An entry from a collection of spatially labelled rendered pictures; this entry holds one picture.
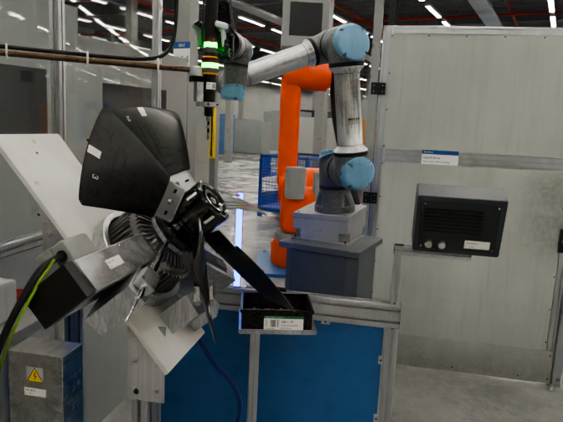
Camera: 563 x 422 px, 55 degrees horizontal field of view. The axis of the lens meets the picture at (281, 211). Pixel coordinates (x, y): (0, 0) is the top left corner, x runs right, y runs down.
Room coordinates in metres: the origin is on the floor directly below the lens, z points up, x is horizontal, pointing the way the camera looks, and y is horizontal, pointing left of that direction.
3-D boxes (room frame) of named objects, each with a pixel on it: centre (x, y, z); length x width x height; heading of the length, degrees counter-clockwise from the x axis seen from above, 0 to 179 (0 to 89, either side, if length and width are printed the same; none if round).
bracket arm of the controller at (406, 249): (1.67, -0.48, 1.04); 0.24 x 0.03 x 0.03; 79
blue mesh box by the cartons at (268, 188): (8.65, -0.28, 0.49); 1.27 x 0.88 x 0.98; 153
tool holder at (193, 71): (1.42, 0.21, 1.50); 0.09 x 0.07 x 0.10; 114
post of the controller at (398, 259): (1.69, -0.38, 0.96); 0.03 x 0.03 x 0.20; 79
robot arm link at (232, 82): (1.71, 0.17, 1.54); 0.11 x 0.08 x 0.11; 19
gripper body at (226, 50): (1.54, 0.19, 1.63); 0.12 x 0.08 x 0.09; 169
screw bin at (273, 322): (1.59, 0.00, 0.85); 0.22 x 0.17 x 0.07; 94
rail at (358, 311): (1.77, 0.04, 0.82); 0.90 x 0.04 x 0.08; 79
